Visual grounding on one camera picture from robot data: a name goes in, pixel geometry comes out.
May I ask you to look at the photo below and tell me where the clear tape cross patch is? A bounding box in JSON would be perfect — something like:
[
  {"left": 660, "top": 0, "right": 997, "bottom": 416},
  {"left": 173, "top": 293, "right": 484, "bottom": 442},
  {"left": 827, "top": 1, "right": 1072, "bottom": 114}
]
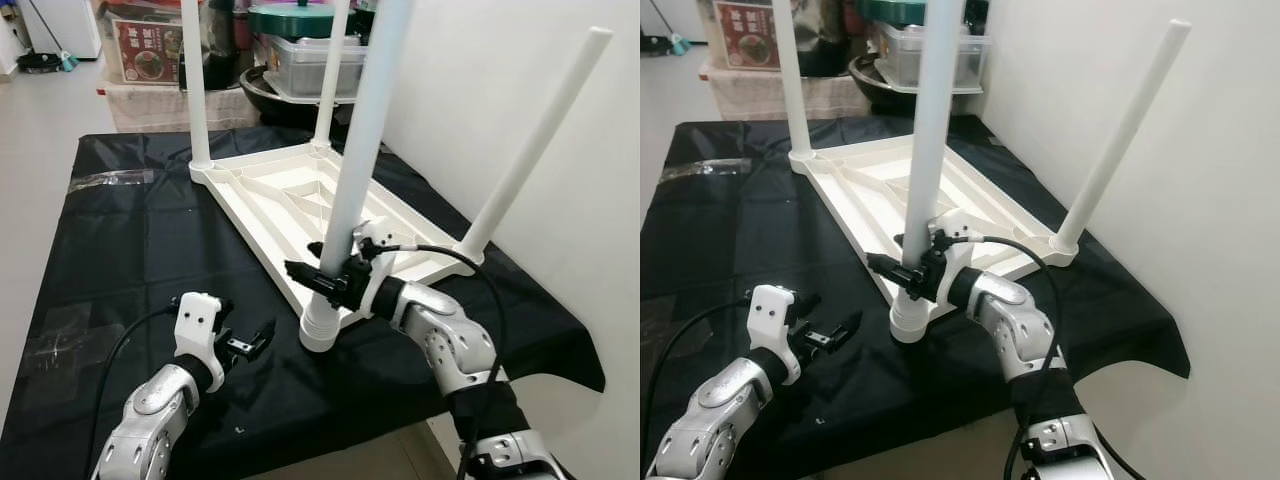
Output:
[
  {"left": 25, "top": 305, "right": 102, "bottom": 367},
  {"left": 640, "top": 295, "right": 692, "bottom": 352}
]

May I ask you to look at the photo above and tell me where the black round basin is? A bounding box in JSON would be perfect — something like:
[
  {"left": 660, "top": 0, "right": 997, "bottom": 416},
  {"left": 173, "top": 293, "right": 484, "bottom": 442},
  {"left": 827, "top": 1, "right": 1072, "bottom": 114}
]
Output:
[
  {"left": 238, "top": 65, "right": 347, "bottom": 130},
  {"left": 848, "top": 55, "right": 942, "bottom": 120}
]

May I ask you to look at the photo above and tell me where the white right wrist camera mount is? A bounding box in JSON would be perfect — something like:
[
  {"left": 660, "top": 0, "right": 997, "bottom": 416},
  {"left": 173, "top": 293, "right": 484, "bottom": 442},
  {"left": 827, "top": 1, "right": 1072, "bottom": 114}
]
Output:
[
  {"left": 349, "top": 219, "right": 402, "bottom": 267},
  {"left": 924, "top": 207, "right": 977, "bottom": 252}
]

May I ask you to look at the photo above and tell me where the clear lidded plastic container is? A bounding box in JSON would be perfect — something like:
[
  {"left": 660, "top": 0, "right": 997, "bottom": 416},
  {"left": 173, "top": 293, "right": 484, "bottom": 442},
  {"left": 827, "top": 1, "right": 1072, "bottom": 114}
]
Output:
[
  {"left": 872, "top": 22, "right": 994, "bottom": 94},
  {"left": 262, "top": 35, "right": 367, "bottom": 102}
]

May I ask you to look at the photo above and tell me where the black tablecloth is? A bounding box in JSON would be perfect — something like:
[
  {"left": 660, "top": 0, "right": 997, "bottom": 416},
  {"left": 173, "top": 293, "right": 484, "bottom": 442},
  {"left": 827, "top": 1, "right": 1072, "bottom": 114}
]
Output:
[
  {"left": 640, "top": 114, "right": 1192, "bottom": 480},
  {"left": 0, "top": 124, "right": 607, "bottom": 480}
]

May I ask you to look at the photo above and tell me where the clear tape strip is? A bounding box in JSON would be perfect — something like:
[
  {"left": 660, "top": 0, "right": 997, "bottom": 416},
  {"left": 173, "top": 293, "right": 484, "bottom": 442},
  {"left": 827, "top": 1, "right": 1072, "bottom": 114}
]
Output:
[
  {"left": 67, "top": 167, "right": 157, "bottom": 194},
  {"left": 659, "top": 157, "right": 752, "bottom": 184}
]

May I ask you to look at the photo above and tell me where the clear storage box orange lid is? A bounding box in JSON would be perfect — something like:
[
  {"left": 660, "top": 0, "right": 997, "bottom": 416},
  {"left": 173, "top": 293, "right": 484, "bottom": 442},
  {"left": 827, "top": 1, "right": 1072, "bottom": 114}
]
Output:
[
  {"left": 705, "top": 0, "right": 787, "bottom": 74},
  {"left": 95, "top": 0, "right": 187, "bottom": 87}
]

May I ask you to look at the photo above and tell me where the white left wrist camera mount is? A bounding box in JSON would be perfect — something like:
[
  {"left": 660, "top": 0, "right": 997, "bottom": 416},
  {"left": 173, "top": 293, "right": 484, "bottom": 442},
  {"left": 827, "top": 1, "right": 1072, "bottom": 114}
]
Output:
[
  {"left": 744, "top": 283, "right": 802, "bottom": 387},
  {"left": 171, "top": 291, "right": 227, "bottom": 392}
]

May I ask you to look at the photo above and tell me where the dark shiny plastic bag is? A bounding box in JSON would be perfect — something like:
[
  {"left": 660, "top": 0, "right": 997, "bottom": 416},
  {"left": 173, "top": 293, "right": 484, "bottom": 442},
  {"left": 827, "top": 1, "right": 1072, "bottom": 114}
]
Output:
[
  {"left": 805, "top": 0, "right": 857, "bottom": 80},
  {"left": 205, "top": 0, "right": 252, "bottom": 92}
]

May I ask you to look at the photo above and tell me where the white cabinet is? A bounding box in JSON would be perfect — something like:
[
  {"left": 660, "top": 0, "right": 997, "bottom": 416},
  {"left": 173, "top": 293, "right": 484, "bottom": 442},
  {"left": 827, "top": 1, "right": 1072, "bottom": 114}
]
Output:
[{"left": 20, "top": 0, "right": 102, "bottom": 57}]

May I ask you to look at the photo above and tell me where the black pole mop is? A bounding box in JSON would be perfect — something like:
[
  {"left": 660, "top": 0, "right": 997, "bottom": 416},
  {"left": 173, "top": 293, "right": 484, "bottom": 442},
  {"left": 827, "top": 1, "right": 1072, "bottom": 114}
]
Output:
[
  {"left": 640, "top": 0, "right": 692, "bottom": 57},
  {"left": 18, "top": 0, "right": 80, "bottom": 74}
]

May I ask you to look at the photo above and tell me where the dark green pot lid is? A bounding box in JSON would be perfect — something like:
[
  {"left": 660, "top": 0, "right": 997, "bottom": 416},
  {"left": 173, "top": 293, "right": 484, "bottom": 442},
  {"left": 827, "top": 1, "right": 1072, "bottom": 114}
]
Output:
[
  {"left": 247, "top": 0, "right": 377, "bottom": 40},
  {"left": 858, "top": 0, "right": 992, "bottom": 27}
]

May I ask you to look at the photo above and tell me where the white plastic children table top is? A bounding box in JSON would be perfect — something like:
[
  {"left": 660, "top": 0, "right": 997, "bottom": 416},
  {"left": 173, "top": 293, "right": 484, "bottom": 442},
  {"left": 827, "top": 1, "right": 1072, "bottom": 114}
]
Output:
[
  {"left": 189, "top": 142, "right": 487, "bottom": 342},
  {"left": 787, "top": 134, "right": 1082, "bottom": 332}
]

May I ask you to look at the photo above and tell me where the beige low bench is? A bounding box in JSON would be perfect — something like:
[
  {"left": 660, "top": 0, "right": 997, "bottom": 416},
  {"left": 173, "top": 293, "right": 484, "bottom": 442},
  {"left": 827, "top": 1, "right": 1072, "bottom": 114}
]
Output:
[
  {"left": 700, "top": 65, "right": 872, "bottom": 124},
  {"left": 100, "top": 80, "right": 262, "bottom": 134}
]

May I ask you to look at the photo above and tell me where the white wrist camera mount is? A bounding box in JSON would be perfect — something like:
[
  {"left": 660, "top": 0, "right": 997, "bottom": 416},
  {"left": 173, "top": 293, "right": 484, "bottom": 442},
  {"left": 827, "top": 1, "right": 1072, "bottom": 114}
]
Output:
[
  {"left": 744, "top": 283, "right": 802, "bottom": 387},
  {"left": 171, "top": 291, "right": 227, "bottom": 392},
  {"left": 349, "top": 219, "right": 402, "bottom": 267},
  {"left": 924, "top": 207, "right": 977, "bottom": 252}
]

